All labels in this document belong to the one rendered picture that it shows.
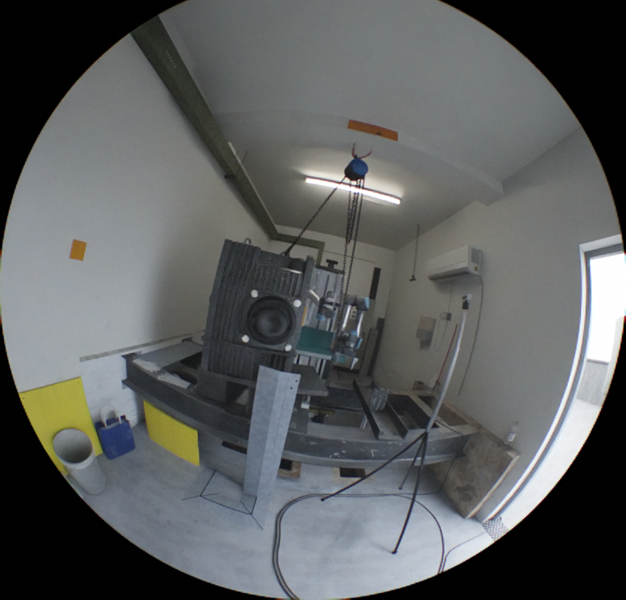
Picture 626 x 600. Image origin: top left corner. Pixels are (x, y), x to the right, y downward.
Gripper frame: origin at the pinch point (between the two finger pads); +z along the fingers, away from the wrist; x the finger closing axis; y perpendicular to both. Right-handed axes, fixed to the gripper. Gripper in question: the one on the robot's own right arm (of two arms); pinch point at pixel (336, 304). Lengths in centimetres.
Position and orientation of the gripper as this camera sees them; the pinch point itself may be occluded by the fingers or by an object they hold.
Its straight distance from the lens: 140.6
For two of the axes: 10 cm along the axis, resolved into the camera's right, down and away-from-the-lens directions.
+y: -1.9, 9.8, -0.2
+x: -9.4, -1.9, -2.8
